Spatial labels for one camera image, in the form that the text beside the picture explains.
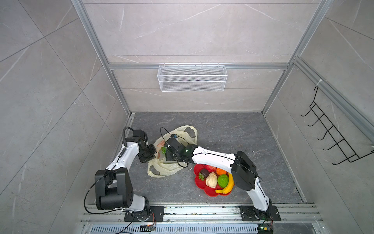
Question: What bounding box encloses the yellow fake banana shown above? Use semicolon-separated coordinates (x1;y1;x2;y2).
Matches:
215;173;234;195

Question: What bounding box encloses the yellow plastic bag fruit print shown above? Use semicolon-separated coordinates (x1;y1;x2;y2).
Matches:
148;125;198;178

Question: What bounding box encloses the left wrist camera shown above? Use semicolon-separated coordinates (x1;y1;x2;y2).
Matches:
132;129;148;143

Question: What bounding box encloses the orange fake fruit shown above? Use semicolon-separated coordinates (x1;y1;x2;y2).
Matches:
215;168;227;176

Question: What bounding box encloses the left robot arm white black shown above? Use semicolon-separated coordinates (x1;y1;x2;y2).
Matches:
83;136;156;221

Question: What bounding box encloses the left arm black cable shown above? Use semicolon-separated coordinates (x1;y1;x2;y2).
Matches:
122;126;135;147

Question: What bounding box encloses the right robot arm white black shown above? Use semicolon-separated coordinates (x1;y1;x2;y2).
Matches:
164;137;272;219

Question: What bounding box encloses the black wire hook rack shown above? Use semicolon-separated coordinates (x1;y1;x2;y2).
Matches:
301;86;374;165

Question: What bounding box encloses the green fake leaf vegetable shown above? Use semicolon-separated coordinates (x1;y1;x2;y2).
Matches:
217;175;229;189

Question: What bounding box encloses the dark brown fake fruit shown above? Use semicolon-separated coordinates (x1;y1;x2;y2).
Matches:
198;168;210;181

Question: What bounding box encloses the red flower shaped plate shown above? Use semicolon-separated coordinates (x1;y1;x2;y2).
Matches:
194;164;231;197

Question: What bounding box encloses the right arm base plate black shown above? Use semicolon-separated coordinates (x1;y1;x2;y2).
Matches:
239;206;281;221

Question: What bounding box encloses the red pink fake apple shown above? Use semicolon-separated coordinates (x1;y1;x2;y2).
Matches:
205;165;216;173

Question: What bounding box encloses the aluminium mounting rail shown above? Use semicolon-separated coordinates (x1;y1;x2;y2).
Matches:
74;203;329;234

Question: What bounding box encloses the white wire mesh basket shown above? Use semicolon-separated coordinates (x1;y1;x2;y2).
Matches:
157;65;228;92

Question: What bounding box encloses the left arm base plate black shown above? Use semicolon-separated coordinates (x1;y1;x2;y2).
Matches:
124;206;165;222

